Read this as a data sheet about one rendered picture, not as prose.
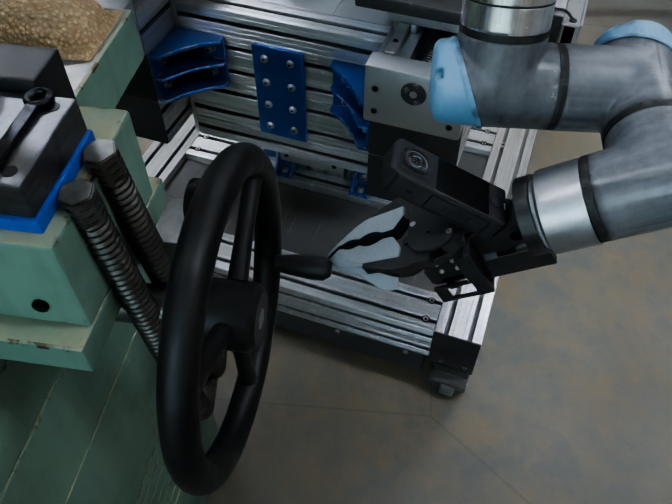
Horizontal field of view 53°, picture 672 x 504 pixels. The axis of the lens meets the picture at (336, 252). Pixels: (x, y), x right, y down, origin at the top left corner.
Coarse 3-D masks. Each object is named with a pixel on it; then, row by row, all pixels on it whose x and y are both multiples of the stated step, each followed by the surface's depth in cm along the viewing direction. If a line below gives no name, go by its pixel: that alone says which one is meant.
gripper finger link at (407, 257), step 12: (408, 252) 60; (432, 252) 60; (372, 264) 62; (384, 264) 61; (396, 264) 60; (408, 264) 60; (420, 264) 59; (432, 264) 59; (396, 276) 61; (408, 276) 61
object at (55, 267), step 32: (96, 128) 49; (128, 128) 51; (128, 160) 51; (64, 224) 43; (0, 256) 43; (32, 256) 43; (64, 256) 43; (0, 288) 46; (32, 288) 46; (64, 288) 45; (96, 288) 48; (64, 320) 48
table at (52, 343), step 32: (128, 32) 70; (64, 64) 64; (96, 64) 64; (128, 64) 71; (96, 96) 65; (160, 192) 59; (0, 320) 49; (32, 320) 49; (96, 320) 49; (0, 352) 49; (32, 352) 48; (64, 352) 48; (96, 352) 50
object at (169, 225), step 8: (168, 200) 91; (176, 200) 91; (168, 208) 90; (176, 208) 90; (160, 216) 90; (168, 216) 90; (176, 216) 90; (160, 224) 89; (168, 224) 89; (176, 224) 89; (160, 232) 88; (168, 232) 88; (176, 232) 88; (168, 240) 87; (176, 240) 87; (168, 248) 88
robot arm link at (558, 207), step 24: (552, 168) 56; (576, 168) 54; (528, 192) 56; (552, 192) 54; (576, 192) 53; (552, 216) 54; (576, 216) 53; (552, 240) 55; (576, 240) 55; (600, 240) 57
